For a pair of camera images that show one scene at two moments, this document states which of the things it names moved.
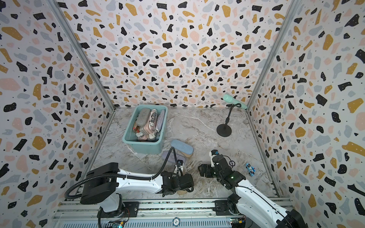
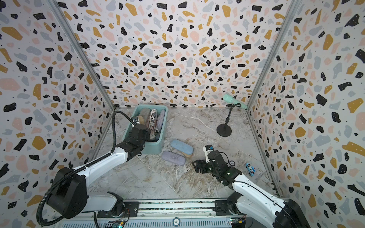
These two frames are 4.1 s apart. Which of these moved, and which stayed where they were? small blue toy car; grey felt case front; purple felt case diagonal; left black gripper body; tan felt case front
Moved: left black gripper body; tan felt case front
Stayed: grey felt case front; small blue toy car; purple felt case diagonal
